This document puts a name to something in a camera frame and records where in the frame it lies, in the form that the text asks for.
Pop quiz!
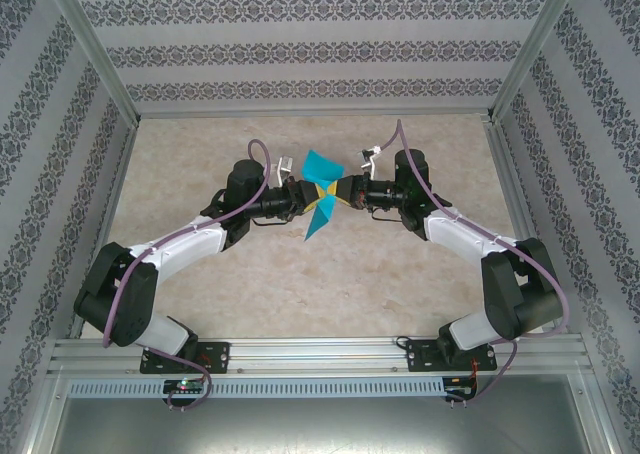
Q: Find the blue square paper sheet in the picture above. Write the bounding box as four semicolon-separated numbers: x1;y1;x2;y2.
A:
301;149;346;242

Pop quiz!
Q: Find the grey metal sheet panel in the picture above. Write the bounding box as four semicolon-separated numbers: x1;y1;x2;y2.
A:
27;373;616;454

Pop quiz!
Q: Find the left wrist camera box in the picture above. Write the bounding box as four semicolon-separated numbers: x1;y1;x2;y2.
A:
272;154;297;181

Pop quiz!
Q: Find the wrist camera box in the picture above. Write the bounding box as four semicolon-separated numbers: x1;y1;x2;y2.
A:
272;154;297;181
359;145;385;174

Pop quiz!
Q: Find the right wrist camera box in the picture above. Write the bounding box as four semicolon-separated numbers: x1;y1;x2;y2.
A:
359;145;385;174

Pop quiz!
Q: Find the grey frame bar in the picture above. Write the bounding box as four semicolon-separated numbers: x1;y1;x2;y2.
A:
135;106;495;121

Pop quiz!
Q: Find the aluminium side rail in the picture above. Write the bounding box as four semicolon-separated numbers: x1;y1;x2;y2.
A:
67;123;140;340
482;119;571;336

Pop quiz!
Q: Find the aluminium mounting rail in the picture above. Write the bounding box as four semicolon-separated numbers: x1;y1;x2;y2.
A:
47;334;595;376

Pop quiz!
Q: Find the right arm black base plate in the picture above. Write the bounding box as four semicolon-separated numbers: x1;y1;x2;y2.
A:
405;338;499;374

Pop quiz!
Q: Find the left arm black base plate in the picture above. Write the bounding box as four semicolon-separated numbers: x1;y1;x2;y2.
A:
139;341;232;375

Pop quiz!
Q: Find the aluminium frame post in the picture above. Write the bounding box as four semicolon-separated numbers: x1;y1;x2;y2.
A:
37;0;142;126
487;0;585;123

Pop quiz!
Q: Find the slotted grey cable duct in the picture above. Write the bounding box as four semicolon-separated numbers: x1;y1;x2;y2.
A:
67;376;447;398

